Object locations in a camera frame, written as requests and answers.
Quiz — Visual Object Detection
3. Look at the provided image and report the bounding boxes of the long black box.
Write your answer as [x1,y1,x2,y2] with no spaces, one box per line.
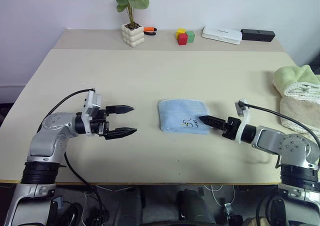
[240,28,277,43]

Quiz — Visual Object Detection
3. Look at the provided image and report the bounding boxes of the folded green towel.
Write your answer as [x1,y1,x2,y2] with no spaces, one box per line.
[272,64,320,102]

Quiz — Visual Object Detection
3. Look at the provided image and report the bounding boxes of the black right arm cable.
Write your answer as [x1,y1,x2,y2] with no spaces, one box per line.
[238,101,320,148]

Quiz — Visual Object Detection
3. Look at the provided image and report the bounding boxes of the white bubble plant pot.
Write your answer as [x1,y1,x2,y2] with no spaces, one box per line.
[121,22,146,48]

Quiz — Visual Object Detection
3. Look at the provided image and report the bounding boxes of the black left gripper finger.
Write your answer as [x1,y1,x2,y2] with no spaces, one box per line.
[105,104,135,116]
[104,127,138,140]

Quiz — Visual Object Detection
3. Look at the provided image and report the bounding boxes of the thin white cable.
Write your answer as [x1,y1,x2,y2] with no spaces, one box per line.
[209,185,237,207]

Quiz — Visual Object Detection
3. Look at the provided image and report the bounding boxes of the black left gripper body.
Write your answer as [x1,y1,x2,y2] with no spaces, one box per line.
[89,106,111,140]

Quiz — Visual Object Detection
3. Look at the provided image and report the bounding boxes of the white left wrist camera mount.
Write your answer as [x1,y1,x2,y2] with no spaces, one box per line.
[82,89,103,137]

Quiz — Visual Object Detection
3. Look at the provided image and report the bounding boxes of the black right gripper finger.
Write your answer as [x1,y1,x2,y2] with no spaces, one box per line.
[198,115,228,131]

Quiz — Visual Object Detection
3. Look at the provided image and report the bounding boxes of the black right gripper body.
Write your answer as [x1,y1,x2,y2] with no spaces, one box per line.
[220,116,242,141]

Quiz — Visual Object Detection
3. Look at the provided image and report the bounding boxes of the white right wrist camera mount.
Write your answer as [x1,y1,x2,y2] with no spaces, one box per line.
[234,99,252,145]

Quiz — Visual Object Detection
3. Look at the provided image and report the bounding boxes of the light blue towel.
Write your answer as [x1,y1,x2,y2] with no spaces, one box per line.
[157,98,212,135]

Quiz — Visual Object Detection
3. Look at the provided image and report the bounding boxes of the orange handled pliers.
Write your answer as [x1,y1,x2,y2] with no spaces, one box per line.
[143,26,159,37]

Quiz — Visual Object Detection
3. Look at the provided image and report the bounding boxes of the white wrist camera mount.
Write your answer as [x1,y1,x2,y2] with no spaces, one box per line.
[234,99,252,145]
[82,89,103,137]

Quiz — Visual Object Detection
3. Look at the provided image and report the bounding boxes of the flat white box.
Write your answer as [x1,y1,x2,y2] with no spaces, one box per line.
[201,25,243,46]

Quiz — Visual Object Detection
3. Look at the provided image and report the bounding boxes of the red cube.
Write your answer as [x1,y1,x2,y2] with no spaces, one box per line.
[177,33,189,46]

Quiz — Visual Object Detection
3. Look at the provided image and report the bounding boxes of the folded beige towel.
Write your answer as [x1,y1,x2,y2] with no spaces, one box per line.
[279,95,320,137]

